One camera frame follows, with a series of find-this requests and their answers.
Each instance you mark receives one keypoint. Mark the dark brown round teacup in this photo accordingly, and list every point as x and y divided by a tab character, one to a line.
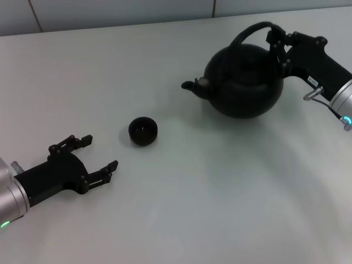
143	137

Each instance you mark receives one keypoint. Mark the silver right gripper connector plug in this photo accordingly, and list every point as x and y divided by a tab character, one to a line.
312	94

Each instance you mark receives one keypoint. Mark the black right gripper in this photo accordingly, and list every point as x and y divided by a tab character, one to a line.
310	60

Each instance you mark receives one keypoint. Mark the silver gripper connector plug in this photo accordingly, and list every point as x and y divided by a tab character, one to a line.
17	167
312	94

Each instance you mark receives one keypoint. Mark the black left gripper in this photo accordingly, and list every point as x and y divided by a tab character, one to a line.
55	176

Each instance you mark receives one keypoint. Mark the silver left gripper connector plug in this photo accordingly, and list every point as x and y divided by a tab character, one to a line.
17	167

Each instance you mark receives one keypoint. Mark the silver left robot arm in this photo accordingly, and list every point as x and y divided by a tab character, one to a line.
11	198

